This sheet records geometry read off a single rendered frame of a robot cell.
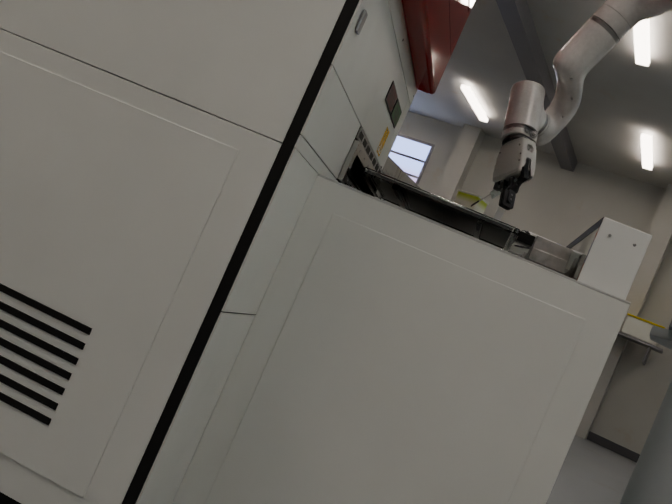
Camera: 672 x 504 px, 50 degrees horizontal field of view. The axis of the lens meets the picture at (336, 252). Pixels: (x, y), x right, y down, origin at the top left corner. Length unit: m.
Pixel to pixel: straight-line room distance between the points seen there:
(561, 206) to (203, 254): 10.61
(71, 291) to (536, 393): 0.84
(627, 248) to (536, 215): 10.26
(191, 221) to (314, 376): 0.38
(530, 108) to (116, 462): 1.21
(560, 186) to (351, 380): 10.52
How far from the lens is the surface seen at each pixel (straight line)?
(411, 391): 1.38
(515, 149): 1.79
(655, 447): 1.61
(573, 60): 1.87
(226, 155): 1.27
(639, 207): 11.62
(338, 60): 1.29
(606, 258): 1.47
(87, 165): 1.36
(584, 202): 11.69
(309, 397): 1.40
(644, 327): 10.60
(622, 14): 1.89
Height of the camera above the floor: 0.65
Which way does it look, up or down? 2 degrees up
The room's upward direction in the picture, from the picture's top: 24 degrees clockwise
